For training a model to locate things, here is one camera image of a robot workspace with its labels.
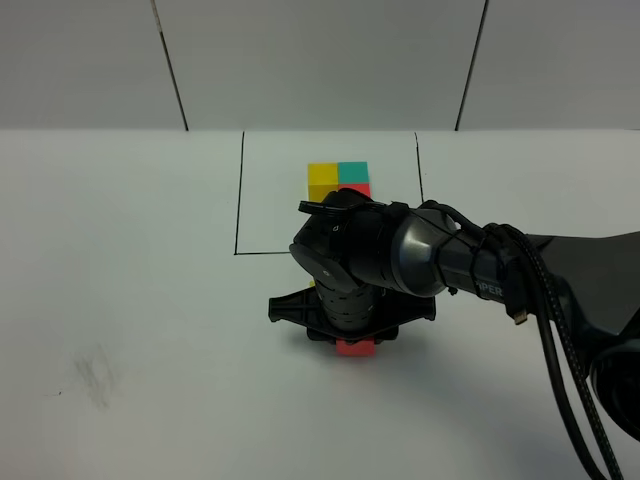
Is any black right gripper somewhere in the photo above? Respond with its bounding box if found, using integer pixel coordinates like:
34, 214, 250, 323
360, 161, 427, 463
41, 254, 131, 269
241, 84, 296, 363
268, 284, 436, 344

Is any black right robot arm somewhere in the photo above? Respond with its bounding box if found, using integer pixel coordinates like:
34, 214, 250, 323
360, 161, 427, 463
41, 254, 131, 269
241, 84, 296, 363
268, 188, 639, 437

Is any red template block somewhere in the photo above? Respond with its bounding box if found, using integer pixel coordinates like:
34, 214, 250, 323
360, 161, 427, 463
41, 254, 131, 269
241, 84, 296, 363
339, 183, 371, 198

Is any yellow template block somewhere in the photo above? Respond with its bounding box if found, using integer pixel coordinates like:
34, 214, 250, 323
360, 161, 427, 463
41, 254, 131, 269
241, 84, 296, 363
307, 163, 339, 202

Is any teal template block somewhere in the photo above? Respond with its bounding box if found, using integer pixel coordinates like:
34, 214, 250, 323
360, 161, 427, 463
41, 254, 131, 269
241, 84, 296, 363
338, 162, 369, 185

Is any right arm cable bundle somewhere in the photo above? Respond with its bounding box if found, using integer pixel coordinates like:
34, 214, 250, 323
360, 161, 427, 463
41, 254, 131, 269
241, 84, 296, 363
422, 199, 626, 480

